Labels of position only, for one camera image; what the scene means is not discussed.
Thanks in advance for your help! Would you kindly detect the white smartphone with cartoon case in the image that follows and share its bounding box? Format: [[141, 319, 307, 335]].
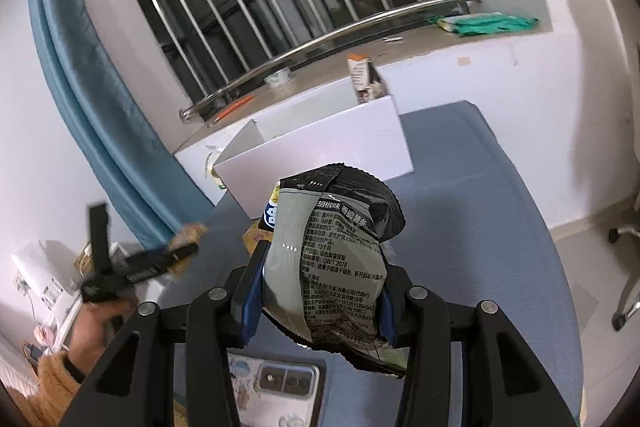
[[227, 351, 327, 427]]

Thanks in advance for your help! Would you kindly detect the orange pen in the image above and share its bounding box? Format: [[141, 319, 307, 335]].
[[215, 96, 256, 118]]

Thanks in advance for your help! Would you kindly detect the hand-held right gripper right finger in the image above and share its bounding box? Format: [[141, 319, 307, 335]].
[[377, 264, 571, 427]]

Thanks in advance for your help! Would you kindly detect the person's left forearm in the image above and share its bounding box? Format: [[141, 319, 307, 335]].
[[10, 349, 101, 418]]

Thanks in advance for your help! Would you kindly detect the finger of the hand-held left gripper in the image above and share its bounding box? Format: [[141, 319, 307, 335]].
[[162, 243, 199, 265]]

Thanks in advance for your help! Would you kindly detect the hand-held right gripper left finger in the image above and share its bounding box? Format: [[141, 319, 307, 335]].
[[57, 241, 271, 427]]

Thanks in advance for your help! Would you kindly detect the blue curtain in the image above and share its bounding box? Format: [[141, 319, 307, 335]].
[[27, 0, 216, 253]]

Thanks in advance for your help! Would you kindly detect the white office chair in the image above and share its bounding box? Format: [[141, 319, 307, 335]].
[[607, 207, 640, 333]]

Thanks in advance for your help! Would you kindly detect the beige long snack packet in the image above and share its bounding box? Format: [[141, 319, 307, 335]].
[[167, 223, 208, 280]]

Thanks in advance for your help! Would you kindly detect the white cardboard box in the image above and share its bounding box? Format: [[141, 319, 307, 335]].
[[212, 77, 415, 219]]

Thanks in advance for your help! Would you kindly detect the green wet wipes pack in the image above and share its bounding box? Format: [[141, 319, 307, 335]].
[[450, 13, 540, 38]]

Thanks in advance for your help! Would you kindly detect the grey black snack bag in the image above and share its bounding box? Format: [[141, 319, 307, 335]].
[[260, 163, 408, 378]]

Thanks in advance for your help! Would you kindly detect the black white orange patterned packet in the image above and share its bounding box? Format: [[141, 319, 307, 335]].
[[347, 54, 392, 105]]

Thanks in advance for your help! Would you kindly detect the steel window guard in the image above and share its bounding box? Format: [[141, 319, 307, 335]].
[[105, 0, 481, 124]]

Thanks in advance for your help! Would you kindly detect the white shelf unit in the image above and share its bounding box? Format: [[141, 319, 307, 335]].
[[10, 239, 163, 353]]

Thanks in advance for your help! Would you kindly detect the yellow white tissue pack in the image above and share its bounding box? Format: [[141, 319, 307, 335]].
[[204, 146, 227, 192]]

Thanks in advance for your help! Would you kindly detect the stone window sill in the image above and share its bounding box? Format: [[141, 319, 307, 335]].
[[175, 19, 553, 154]]

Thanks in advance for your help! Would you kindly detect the person's left hand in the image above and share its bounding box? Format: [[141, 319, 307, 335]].
[[67, 294, 143, 363]]

